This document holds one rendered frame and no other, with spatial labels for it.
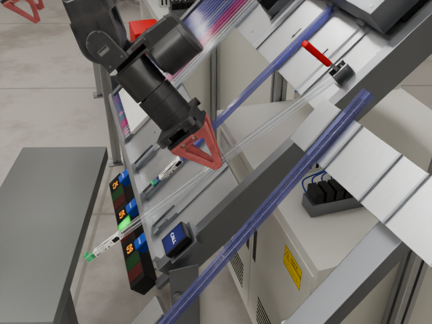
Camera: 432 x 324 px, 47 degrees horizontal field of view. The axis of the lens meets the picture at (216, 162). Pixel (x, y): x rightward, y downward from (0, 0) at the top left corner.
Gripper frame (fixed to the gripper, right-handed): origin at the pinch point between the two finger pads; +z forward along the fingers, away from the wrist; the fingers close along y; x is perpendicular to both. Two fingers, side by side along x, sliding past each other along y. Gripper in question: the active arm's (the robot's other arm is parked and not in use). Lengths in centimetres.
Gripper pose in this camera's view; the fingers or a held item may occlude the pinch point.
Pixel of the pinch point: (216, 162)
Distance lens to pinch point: 76.5
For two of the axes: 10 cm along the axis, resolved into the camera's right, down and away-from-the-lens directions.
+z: 6.4, 7.1, 2.8
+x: -7.6, 5.8, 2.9
